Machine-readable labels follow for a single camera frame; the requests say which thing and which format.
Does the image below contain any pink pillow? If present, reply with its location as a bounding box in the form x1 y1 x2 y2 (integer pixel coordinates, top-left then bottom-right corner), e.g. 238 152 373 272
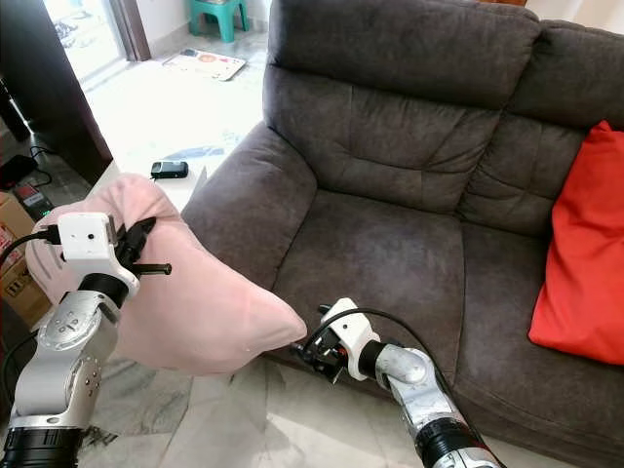
23 173 309 379

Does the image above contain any dark brown fabric sofa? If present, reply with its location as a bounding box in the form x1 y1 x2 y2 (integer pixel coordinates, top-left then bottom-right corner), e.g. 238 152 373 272
180 0 624 468

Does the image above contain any printed floor mat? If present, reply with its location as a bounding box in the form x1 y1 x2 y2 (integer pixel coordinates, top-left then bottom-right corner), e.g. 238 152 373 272
161 46 249 82

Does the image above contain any red pillow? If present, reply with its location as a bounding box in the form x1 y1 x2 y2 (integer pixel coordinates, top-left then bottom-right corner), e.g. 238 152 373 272
527 119 624 368

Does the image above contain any white side table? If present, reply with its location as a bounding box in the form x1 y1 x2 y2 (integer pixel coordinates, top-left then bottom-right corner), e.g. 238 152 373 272
87 159 207 212

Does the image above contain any black handheld device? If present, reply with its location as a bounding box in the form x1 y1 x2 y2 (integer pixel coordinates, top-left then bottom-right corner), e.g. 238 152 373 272
150 160 190 180

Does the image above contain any black device with green light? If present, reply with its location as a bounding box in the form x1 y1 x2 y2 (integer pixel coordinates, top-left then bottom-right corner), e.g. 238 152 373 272
19 184 56 221

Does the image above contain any brown cardboard box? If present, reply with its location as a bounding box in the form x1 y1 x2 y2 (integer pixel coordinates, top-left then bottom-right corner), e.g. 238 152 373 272
0 191 60 329

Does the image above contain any black charger box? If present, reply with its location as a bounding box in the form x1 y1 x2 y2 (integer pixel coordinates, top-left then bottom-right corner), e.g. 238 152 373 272
0 153 41 192

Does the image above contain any dark brown upholstered seat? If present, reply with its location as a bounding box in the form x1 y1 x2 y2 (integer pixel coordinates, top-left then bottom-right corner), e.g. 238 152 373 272
0 331 21 432

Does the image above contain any green plastic chair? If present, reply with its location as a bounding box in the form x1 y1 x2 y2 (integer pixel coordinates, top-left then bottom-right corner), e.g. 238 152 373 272
189 0 251 43

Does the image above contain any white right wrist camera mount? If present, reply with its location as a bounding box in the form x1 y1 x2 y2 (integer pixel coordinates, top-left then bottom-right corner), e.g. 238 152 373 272
319 296 382 382

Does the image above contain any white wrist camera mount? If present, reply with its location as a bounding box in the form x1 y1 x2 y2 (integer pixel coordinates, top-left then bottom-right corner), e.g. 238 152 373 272
56 211 140 294
319 296 382 382

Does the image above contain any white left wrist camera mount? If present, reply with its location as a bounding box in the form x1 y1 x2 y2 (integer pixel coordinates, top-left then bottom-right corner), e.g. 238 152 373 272
56 211 140 294

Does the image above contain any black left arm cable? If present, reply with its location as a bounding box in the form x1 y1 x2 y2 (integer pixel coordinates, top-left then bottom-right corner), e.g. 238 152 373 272
0 228 60 410

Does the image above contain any brown door frame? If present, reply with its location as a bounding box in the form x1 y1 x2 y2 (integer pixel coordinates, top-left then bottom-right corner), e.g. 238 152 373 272
106 0 153 62

